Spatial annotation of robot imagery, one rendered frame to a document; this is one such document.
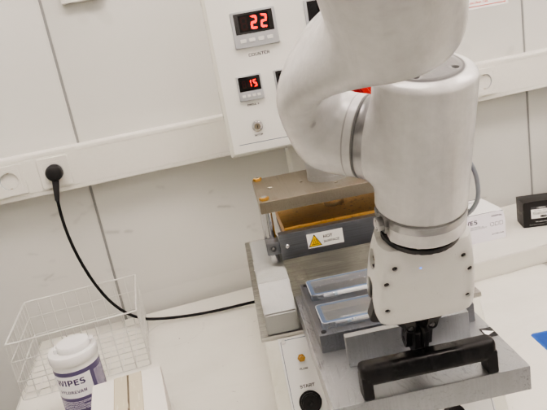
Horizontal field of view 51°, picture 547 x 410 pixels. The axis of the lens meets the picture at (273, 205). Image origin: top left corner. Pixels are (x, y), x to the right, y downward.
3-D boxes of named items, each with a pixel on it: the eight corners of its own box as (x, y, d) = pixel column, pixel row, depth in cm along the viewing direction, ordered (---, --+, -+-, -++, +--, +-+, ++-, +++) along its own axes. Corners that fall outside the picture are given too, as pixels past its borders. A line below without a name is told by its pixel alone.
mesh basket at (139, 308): (38, 351, 136) (23, 302, 133) (147, 320, 141) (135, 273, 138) (22, 401, 115) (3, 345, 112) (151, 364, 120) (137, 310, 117)
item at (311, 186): (257, 215, 117) (246, 154, 114) (402, 186, 119) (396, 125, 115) (269, 255, 94) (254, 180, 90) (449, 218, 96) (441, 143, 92)
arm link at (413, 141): (352, 215, 52) (457, 235, 48) (344, 80, 44) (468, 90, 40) (382, 167, 57) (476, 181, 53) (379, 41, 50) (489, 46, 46)
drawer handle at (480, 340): (360, 391, 62) (355, 359, 61) (491, 363, 63) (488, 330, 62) (365, 402, 60) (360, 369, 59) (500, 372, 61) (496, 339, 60)
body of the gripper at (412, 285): (379, 253, 50) (382, 338, 57) (490, 231, 51) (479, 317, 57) (356, 206, 56) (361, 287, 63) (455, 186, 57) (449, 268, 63)
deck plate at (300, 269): (245, 246, 130) (244, 242, 130) (391, 215, 132) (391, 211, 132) (261, 342, 86) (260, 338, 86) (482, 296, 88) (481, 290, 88)
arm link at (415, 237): (386, 237, 49) (386, 263, 51) (484, 217, 49) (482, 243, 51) (359, 185, 56) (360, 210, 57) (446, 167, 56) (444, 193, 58)
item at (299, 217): (277, 222, 111) (268, 175, 108) (386, 199, 112) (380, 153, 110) (287, 250, 94) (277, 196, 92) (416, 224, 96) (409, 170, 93)
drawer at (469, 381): (298, 318, 90) (290, 272, 88) (432, 290, 91) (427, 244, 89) (338, 438, 61) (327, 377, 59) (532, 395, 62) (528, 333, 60)
